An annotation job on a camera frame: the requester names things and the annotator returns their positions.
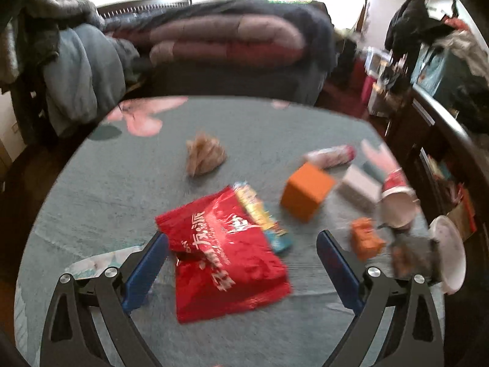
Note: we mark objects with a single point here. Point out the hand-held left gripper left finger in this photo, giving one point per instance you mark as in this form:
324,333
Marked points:
147,271

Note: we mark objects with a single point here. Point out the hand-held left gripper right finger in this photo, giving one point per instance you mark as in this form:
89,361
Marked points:
338,271

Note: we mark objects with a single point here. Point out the red snack bag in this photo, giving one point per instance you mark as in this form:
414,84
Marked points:
229,260

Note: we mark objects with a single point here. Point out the white trash bin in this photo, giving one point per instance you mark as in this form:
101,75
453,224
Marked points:
450,252

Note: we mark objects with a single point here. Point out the small orange box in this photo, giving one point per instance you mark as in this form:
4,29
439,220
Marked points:
366,239

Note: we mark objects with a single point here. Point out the crumpled grey wrapper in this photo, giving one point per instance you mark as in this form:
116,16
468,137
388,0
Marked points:
414,258

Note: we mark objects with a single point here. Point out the large orange box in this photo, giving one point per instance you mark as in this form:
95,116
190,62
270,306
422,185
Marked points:
305,193

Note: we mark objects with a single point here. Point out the teal printed tablecloth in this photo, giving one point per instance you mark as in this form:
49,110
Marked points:
114,191

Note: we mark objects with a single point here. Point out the white box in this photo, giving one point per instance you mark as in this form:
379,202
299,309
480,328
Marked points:
359,187

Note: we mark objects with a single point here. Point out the red and white paper cup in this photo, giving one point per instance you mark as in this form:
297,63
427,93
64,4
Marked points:
397,206

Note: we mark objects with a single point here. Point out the yellow and blue snack wrapper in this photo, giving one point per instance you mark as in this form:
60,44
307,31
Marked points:
263,218

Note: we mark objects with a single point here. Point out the red and white wrapper tube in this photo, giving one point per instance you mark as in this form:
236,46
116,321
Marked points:
332,156

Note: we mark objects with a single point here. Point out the crumpled brown paper ball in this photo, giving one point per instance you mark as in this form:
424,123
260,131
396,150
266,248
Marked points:
206,155

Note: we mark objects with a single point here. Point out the dark wooden dresser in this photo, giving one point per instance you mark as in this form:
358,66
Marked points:
439,130

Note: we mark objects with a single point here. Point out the bed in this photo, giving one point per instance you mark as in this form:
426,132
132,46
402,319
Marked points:
229,80

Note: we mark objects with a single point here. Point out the grey blanket pile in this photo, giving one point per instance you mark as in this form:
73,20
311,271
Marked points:
76,68

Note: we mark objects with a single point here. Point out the teal box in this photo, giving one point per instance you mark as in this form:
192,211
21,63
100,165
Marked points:
439,72

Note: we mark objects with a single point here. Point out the folded pink and maroon quilt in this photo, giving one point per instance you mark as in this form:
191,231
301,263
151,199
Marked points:
229,40

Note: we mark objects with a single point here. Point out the dark blue blanket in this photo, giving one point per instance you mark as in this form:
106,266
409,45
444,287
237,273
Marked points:
305,15

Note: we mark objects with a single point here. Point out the pile of light clothes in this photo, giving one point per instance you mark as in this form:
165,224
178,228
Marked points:
466,46

